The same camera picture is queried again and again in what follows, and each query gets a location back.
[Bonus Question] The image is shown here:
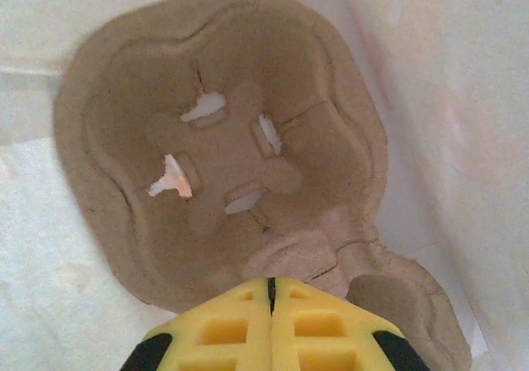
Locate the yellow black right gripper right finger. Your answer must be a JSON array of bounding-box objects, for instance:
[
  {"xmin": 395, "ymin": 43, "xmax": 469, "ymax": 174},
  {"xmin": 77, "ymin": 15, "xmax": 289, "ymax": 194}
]
[{"xmin": 271, "ymin": 276, "xmax": 431, "ymax": 371}]

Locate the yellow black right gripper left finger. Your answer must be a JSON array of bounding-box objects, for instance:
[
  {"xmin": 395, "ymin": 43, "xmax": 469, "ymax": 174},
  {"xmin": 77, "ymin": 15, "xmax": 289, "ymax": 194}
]
[{"xmin": 119, "ymin": 278, "xmax": 274, "ymax": 371}]

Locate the white paper gift bag landscape print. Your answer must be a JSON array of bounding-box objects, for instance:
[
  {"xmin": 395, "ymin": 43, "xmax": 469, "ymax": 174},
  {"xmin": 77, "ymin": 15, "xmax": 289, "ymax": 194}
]
[{"xmin": 0, "ymin": 0, "xmax": 529, "ymax": 371}]

